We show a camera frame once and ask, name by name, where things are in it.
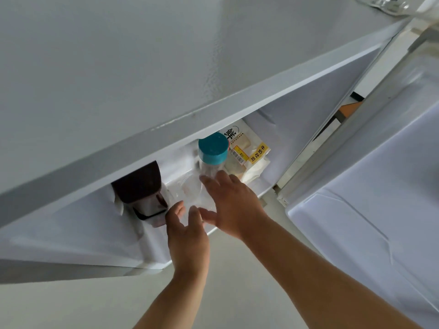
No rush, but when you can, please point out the person's right hand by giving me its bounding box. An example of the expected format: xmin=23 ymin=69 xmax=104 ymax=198
xmin=198 ymin=170 xmax=272 ymax=241

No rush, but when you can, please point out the person's left hand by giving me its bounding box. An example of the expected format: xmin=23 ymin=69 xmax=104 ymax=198
xmin=165 ymin=201 xmax=211 ymax=273

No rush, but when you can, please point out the person's right forearm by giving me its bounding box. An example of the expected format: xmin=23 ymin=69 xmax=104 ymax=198
xmin=240 ymin=216 xmax=426 ymax=329

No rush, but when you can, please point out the person's left forearm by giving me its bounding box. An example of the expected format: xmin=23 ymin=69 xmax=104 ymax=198
xmin=133 ymin=267 xmax=212 ymax=329

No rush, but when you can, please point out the clear plastic container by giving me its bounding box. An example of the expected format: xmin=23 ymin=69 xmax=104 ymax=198
xmin=165 ymin=170 xmax=203 ymax=216

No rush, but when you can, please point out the dark brown lidded container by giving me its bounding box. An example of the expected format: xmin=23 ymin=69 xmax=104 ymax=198
xmin=110 ymin=160 xmax=169 ymax=228

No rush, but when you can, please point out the clear bottle with teal cap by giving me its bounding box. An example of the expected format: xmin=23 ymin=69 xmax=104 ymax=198
xmin=198 ymin=132 xmax=230 ymax=180

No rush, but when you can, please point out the white bread packet yellow label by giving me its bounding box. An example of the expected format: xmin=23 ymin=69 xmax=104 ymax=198
xmin=219 ymin=119 xmax=272 ymax=184

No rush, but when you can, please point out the white refrigerator door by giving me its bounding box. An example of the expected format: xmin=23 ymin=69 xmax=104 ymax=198
xmin=277 ymin=17 xmax=439 ymax=329

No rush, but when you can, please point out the orange board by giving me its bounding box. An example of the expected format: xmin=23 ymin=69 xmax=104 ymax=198
xmin=337 ymin=101 xmax=364 ymax=119

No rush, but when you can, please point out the white refrigerator body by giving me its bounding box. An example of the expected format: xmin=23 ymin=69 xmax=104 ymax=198
xmin=0 ymin=0 xmax=414 ymax=285

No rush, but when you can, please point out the metal door hinge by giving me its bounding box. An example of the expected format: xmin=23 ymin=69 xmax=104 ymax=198
xmin=356 ymin=0 xmax=413 ymax=15

